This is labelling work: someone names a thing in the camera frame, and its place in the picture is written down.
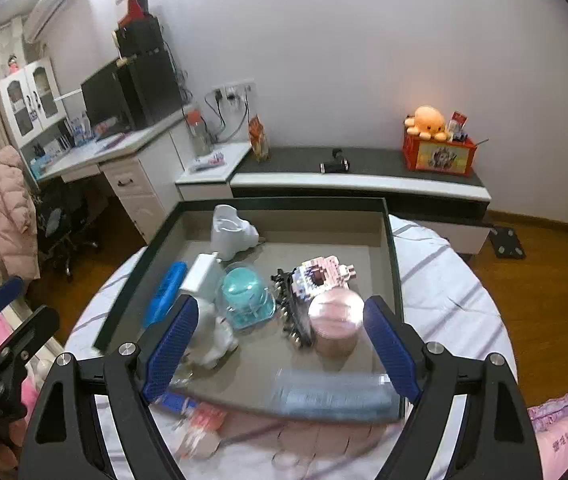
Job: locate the red white packets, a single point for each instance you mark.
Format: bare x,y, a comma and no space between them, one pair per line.
457,125

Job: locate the red packet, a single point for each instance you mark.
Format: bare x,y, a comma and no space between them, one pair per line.
206,417

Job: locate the black storage box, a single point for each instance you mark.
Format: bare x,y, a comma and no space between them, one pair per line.
136,35

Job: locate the white desk with drawers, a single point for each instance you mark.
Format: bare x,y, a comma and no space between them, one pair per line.
134,190

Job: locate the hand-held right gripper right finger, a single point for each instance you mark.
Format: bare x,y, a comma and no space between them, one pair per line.
388,345

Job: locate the white air conditioner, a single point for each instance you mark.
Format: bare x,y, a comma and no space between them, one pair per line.
49,7

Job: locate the red snack bag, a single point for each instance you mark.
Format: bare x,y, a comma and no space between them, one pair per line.
260,140

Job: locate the blue plastic case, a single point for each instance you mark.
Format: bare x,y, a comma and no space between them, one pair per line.
166,292

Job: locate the clear blue pencil case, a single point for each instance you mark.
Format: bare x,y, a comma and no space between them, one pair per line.
334,395

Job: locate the dark green box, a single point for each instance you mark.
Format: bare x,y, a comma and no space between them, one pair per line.
314,240

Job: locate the papers on desk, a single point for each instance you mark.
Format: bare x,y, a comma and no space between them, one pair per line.
111,142

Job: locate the round pink metal tin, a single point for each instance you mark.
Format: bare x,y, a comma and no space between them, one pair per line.
336,322

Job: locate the black computer tower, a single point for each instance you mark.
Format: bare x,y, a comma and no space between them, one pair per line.
151,90

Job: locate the white wall power strip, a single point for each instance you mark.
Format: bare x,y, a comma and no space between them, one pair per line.
231,90

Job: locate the black office chair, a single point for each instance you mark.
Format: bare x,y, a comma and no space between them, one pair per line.
61,230

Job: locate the blue white tube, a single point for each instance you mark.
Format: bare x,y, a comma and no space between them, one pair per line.
179,401

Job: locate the black computer monitor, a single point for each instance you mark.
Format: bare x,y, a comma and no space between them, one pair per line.
104,97

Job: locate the black studded hair clip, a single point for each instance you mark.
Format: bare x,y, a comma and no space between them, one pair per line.
291,310

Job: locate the purple printed blanket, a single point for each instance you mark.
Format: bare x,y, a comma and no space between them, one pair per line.
563,425

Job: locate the dark top low cabinet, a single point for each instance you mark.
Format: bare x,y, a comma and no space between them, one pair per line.
388,160

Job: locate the clear bottle red cap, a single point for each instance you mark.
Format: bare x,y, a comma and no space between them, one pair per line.
198,132

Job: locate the red paper ornament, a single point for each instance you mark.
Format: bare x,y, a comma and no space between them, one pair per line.
131,7

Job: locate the pink puffer jacket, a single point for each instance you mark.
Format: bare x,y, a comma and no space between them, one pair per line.
11,210

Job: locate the red printed storage box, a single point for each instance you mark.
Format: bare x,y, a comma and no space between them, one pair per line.
438,157

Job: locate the white charger block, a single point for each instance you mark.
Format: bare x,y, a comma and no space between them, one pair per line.
201,272

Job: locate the small pink doll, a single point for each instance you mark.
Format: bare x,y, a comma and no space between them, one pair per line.
13,65

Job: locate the orange plush octopus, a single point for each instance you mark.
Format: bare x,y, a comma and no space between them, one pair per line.
426,120

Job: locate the white corner cabinet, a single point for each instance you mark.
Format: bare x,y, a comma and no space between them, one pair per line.
204,180

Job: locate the clear plastic piece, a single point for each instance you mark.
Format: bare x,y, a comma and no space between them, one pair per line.
199,442

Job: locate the pink building block figure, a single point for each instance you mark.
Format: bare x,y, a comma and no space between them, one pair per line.
321,272

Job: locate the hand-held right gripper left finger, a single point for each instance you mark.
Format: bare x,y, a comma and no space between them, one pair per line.
171,345

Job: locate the white glass door cabinet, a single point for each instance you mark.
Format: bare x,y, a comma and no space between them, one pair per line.
29,102

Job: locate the teal toy in clear dome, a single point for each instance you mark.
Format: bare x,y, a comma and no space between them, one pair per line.
246,302

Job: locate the black bathroom scale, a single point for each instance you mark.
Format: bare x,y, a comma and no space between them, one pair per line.
506,242

